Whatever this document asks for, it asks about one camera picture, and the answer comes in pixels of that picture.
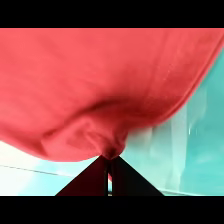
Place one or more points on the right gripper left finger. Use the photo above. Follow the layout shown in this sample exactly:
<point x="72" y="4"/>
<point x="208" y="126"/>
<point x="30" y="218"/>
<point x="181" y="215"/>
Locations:
<point x="90" y="182"/>

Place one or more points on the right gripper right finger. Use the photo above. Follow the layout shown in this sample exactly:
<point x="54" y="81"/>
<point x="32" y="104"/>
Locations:
<point x="131" y="182"/>

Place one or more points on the red T-shirt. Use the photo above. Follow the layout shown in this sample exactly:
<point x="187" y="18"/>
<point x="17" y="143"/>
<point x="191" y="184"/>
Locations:
<point x="100" y="86"/>

